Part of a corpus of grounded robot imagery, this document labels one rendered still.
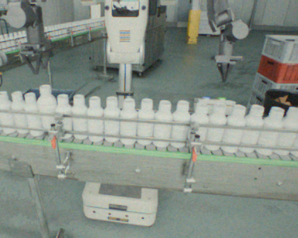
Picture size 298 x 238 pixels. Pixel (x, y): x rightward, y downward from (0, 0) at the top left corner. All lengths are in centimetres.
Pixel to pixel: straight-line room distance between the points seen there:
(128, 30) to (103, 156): 72
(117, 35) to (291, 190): 103
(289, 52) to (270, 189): 201
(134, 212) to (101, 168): 84
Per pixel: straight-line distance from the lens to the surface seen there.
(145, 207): 160
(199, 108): 76
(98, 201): 162
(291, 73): 295
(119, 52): 129
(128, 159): 82
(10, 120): 93
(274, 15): 1416
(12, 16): 68
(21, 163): 99
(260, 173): 92
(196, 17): 828
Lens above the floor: 148
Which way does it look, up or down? 27 degrees down
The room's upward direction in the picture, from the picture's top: 1 degrees counter-clockwise
